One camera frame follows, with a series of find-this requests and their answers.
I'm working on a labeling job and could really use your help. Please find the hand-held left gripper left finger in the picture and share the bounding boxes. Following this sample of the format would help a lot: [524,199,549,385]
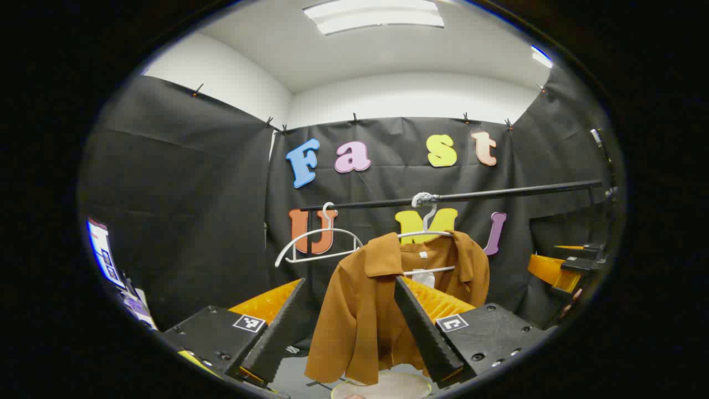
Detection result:
[158,277,308,388]

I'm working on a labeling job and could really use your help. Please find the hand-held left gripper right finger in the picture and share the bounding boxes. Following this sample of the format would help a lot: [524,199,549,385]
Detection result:
[393,275,559,390]

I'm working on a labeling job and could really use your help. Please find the white round laundry hamper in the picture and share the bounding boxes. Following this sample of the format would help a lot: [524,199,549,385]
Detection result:
[331,370,433,399]

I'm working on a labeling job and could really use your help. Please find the brown jacket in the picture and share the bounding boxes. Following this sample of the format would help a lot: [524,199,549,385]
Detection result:
[304,230,491,386]

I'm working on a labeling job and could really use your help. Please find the white plastic hanger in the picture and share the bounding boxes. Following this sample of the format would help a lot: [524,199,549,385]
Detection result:
[396,192,458,278]
[275,202,364,268]

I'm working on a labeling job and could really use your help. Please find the black backdrop cloth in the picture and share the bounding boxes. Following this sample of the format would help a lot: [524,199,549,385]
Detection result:
[78,66,615,333]

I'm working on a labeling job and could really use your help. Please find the computer monitor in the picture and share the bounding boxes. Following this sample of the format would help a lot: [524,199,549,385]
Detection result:
[86,218,128,290]

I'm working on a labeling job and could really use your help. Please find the large ceiling light panel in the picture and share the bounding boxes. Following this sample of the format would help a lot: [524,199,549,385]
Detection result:
[302,0,445,36]

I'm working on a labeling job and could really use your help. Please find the black clothes rail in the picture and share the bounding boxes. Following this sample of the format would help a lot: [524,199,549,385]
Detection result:
[300,178,604,212]

